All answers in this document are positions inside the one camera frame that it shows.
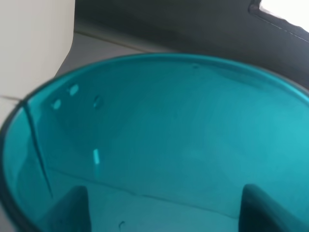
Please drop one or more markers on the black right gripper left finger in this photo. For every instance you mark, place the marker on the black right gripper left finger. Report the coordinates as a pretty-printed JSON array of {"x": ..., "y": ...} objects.
[{"x": 69, "y": 214}]

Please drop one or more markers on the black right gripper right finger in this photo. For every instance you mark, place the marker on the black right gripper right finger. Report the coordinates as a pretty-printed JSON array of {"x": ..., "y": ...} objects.
[{"x": 260, "y": 213}]

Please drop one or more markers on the teal transparent plastic cup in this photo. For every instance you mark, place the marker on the teal transparent plastic cup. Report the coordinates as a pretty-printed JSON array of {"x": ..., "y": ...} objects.
[{"x": 162, "y": 142}]

